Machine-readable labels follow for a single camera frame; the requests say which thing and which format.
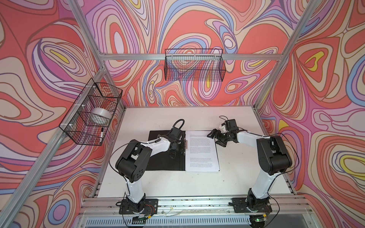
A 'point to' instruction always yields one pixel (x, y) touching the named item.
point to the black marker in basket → (101, 134)
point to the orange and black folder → (164, 161)
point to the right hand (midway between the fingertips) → (212, 140)
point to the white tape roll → (101, 112)
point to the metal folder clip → (186, 144)
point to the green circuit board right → (259, 218)
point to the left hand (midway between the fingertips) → (186, 149)
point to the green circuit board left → (139, 218)
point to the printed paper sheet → (201, 154)
